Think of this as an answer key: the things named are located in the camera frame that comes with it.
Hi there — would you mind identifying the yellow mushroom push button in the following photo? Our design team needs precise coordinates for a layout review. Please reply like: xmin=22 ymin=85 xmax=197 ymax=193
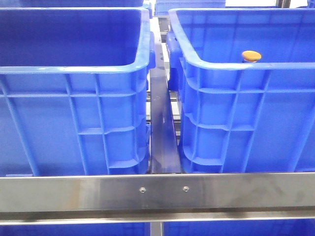
xmin=242 ymin=50 xmax=262 ymax=63

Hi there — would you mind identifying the steel centre divider bar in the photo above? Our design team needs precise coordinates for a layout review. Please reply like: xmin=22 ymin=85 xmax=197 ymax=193
xmin=150 ymin=17 xmax=181 ymax=174

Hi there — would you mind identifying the blue crate front right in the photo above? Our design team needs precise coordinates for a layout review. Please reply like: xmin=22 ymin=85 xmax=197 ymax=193
xmin=167 ymin=8 xmax=315 ymax=173

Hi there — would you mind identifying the blue crate front left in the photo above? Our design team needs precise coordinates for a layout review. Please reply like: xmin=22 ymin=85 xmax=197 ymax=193
xmin=0 ymin=7 xmax=156 ymax=177

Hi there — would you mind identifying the blue crate rear right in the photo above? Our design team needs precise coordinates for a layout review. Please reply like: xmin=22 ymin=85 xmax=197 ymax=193
xmin=154 ymin=0 xmax=226 ymax=16

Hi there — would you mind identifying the blue crate lower left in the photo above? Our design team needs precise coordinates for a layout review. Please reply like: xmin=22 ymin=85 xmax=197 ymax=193
xmin=0 ymin=223 xmax=150 ymax=236

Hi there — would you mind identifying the blue crate lower right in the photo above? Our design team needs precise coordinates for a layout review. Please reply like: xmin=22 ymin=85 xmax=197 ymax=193
xmin=164 ymin=219 xmax=315 ymax=236

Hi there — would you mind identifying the steel lower post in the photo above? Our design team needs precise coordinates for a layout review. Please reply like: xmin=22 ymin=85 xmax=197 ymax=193
xmin=150 ymin=221 xmax=164 ymax=236

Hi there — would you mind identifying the steel front rail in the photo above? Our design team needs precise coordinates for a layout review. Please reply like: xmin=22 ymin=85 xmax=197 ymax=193
xmin=0 ymin=172 xmax=315 ymax=225

